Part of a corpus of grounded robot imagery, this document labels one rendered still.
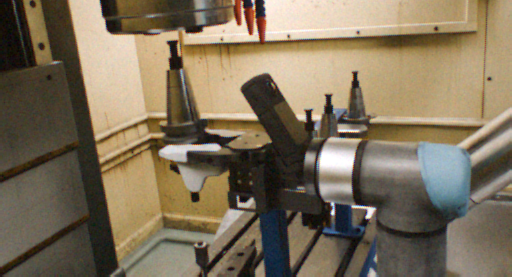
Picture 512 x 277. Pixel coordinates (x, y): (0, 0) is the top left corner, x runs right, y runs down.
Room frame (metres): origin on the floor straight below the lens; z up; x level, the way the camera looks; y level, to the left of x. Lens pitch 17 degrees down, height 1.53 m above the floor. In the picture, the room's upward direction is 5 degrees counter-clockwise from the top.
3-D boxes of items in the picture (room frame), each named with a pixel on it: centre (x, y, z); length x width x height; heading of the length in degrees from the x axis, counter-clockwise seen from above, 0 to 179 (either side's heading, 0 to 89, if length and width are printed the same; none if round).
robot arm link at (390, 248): (0.52, -0.17, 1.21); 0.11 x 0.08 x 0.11; 160
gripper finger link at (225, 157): (0.58, 0.04, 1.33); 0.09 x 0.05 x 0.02; 75
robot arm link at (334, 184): (0.54, -0.10, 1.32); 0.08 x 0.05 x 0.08; 152
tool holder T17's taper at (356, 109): (1.10, -0.23, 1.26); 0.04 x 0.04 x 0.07
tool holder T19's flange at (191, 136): (0.64, 0.09, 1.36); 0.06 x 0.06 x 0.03
